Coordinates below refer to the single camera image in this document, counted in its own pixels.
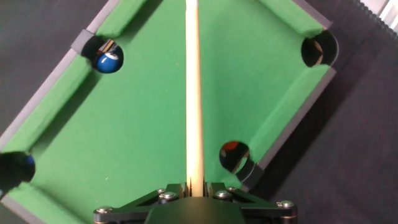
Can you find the wooden pool cue black butt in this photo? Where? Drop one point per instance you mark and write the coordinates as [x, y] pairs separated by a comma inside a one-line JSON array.
[[194, 93]]

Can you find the mini green pool table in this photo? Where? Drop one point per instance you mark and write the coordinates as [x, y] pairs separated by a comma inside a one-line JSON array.
[[124, 124]]

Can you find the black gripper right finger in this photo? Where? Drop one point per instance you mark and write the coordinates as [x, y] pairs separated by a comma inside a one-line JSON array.
[[267, 213]]

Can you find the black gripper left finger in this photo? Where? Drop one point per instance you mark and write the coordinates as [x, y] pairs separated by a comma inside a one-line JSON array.
[[124, 214]]

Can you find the plain red pool ball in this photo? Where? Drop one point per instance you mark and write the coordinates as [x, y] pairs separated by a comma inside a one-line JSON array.
[[230, 145]]

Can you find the dark blue pool ball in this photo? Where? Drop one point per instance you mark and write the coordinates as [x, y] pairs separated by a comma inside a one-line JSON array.
[[30, 160]]

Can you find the blue pool ball white spot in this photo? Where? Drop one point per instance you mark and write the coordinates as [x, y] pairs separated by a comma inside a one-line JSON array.
[[108, 63]]

